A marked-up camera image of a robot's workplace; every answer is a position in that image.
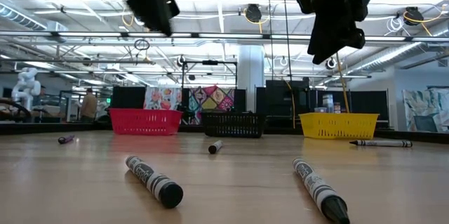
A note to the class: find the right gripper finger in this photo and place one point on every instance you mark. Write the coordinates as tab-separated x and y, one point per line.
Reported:
333	43

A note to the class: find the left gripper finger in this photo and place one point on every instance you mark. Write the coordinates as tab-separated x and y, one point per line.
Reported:
162	27

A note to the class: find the black plastic basket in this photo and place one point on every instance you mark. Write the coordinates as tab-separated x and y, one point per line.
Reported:
233	125

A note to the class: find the black crayon grey wrapper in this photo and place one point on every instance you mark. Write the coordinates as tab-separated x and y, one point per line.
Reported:
321	190
380	143
215	146
154	182

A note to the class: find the purple crayon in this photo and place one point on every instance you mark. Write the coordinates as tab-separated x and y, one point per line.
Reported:
66	139

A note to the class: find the stacked white storage boxes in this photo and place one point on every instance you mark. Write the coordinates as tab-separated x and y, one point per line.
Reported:
328	103

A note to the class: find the long ceiling light bar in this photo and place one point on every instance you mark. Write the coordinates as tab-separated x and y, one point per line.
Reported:
87	34

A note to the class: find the black partition panel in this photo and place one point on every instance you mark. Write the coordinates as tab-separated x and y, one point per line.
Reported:
128	97
277	97
368	103

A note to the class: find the floral fabric panel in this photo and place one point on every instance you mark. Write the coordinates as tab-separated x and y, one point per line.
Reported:
161	98

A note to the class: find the yellow plastic basket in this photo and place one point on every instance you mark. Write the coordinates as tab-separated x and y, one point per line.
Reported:
338	125

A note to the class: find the geometric patchwork quilt panel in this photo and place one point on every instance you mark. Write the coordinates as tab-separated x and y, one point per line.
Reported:
210	99

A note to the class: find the white building column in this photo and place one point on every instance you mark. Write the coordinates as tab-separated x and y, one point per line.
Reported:
250	76

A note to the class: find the red plastic basket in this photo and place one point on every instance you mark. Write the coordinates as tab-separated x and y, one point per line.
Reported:
145	122

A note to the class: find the person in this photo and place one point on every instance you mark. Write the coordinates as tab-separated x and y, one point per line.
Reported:
41	97
88	106

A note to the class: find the abstract painted panel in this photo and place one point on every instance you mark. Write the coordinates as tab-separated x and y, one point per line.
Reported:
426	106

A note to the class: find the white humanoid robot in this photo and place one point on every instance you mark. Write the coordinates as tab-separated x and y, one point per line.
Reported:
26	87

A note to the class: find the black gantry frame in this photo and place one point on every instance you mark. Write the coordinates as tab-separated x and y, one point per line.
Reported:
209	62

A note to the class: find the silver ceiling air duct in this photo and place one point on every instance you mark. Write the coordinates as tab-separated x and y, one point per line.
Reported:
396	53

